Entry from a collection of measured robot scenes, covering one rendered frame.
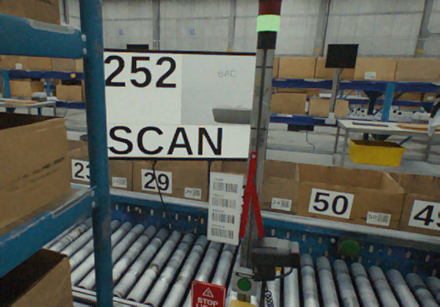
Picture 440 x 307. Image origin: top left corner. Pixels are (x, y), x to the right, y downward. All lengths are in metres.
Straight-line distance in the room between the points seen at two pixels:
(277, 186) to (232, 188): 0.64
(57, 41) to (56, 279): 0.31
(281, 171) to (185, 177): 0.53
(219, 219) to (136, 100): 0.39
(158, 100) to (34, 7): 0.53
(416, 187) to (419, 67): 4.47
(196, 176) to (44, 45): 1.21
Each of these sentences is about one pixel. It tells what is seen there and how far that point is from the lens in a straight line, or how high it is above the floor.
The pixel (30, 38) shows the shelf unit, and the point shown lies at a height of 1.53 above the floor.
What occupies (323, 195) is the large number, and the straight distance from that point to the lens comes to 1.47.
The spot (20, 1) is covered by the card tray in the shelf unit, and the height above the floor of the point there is 1.56.
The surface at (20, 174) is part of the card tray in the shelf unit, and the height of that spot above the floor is 1.39.
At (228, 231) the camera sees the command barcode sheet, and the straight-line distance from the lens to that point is 0.88.
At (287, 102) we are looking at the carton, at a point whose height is 0.99.
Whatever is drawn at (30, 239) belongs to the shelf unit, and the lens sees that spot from 0.37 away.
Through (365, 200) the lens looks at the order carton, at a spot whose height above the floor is 1.00.
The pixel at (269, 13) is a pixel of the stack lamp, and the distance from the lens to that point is 0.78.
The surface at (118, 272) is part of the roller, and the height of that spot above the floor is 0.74.
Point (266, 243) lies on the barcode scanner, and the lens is 0.85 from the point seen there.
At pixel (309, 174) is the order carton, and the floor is 0.99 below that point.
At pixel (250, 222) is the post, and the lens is 0.88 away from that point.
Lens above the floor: 1.50
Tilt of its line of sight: 15 degrees down
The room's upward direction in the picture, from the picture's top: 1 degrees clockwise
